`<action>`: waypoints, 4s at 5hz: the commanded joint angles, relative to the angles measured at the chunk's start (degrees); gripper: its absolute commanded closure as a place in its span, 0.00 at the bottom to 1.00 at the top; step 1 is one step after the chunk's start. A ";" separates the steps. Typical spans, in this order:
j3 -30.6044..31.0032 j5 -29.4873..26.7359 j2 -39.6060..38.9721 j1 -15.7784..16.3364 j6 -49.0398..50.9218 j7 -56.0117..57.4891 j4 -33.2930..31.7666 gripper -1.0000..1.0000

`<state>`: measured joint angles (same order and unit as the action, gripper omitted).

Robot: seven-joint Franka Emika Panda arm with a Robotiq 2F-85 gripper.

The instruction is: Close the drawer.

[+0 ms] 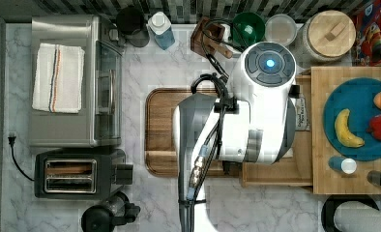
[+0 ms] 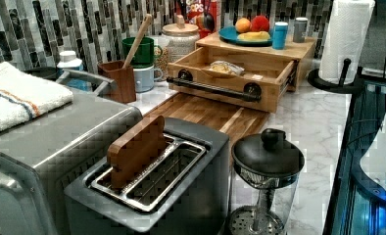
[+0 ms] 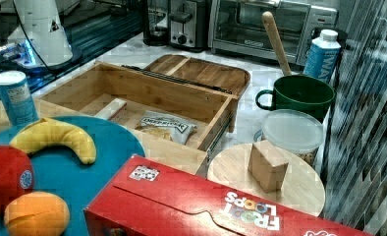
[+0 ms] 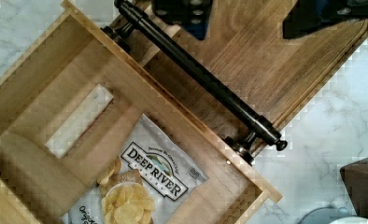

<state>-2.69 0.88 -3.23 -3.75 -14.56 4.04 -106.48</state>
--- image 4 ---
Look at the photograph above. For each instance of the dark brown block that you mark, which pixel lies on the dark brown block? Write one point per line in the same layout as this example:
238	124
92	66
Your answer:
355	178

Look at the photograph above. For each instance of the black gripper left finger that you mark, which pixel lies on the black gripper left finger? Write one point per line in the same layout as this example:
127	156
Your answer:
191	15

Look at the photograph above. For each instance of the Deep River chips bag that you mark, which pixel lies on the Deep River chips bag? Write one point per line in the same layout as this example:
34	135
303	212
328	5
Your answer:
152	177

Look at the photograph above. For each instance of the light wooden drawer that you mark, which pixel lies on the light wooden drawer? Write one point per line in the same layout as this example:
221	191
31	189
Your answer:
66	107

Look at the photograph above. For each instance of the clear lidded plastic container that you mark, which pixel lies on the clear lidded plastic container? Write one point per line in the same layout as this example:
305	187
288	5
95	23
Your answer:
332	215

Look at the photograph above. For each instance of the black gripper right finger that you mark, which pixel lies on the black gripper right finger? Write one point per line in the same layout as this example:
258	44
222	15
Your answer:
309	16

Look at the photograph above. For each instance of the dark wooden cutting board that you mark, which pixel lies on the dark wooden cutting board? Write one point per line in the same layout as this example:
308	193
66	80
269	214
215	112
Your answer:
244	49

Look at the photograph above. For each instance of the black drawer handle bar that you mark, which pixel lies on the black drawer handle bar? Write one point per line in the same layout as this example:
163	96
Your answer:
258	126

